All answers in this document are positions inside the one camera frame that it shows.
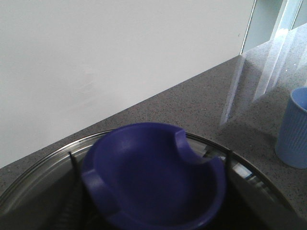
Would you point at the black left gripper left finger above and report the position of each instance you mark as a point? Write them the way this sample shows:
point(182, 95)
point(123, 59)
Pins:
point(66, 204)

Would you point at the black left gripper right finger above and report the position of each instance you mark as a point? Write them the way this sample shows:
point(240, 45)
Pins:
point(273, 216)

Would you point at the light blue ribbed plastic cup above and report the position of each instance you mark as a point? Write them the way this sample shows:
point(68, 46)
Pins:
point(291, 146)

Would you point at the white window frame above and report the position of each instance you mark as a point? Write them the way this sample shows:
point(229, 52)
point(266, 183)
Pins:
point(270, 19)

